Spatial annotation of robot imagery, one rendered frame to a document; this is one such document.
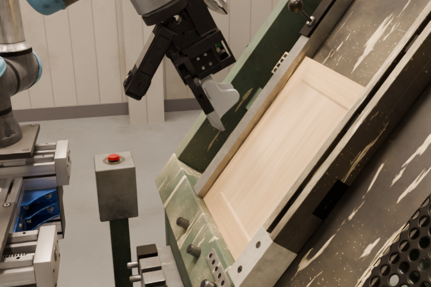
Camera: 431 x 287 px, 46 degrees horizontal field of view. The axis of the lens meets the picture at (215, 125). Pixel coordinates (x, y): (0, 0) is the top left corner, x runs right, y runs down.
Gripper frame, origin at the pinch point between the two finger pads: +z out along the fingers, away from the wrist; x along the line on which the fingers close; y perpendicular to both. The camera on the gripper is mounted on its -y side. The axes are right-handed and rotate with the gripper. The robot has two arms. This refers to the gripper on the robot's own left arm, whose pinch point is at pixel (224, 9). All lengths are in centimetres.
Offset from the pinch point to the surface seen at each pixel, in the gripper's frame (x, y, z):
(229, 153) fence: -21.2, 18.6, 28.2
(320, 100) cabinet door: 7.7, 31.3, 23.4
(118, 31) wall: -111, -295, 38
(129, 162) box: -51, 4, 19
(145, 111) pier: -132, -263, 100
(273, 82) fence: -0.4, 12.1, 21.3
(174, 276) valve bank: -50, 38, 39
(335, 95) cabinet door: 11.4, 34.8, 22.4
